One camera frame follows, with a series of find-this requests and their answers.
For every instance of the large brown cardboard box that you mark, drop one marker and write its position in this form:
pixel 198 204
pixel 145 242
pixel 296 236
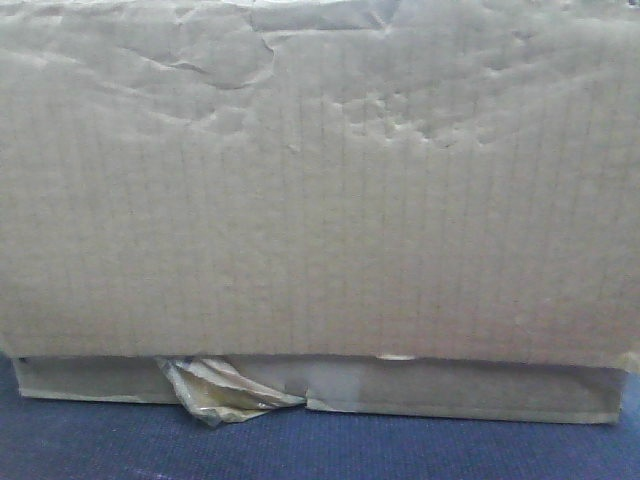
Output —
pixel 425 208

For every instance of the torn clear packing tape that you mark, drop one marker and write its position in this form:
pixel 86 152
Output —
pixel 215 392

